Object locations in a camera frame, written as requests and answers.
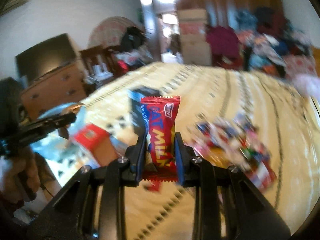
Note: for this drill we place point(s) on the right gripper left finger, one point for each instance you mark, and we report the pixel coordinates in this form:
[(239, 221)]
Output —
[(135, 162)]

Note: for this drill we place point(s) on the wooden chest of drawers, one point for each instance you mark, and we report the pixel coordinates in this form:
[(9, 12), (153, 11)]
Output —
[(60, 86)]

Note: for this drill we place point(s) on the black and blue box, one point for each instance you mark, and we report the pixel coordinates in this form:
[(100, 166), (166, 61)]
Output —
[(135, 95)]

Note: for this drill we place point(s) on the yellow patterned bed cover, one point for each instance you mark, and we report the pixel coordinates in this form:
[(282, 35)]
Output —
[(229, 115)]

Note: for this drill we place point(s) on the red and orange snack box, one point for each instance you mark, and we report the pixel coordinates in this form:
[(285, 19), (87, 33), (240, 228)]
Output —
[(96, 144)]

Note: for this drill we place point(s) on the pink floral quilt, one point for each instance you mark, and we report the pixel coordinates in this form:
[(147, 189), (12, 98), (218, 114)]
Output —
[(307, 85)]

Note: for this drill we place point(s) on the clear glass bowl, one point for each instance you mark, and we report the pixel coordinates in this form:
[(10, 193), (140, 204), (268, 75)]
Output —
[(56, 148)]

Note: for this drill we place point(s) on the stacked cardboard boxes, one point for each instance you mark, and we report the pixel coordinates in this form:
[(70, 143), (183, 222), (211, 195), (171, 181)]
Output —
[(195, 49)]

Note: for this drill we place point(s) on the striped round folded table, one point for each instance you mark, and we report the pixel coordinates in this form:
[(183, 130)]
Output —
[(109, 32)]

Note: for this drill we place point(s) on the pile of clothes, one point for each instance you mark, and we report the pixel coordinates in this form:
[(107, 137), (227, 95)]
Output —
[(265, 41)]

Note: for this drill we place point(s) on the black flat television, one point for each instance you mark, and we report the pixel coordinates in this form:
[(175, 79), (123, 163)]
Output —
[(44, 57)]

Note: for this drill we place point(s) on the red oat milk snack packet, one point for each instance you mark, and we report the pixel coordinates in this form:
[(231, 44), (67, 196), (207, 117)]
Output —
[(159, 115)]

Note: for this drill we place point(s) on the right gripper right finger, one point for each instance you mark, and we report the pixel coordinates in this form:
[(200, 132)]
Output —
[(184, 164)]

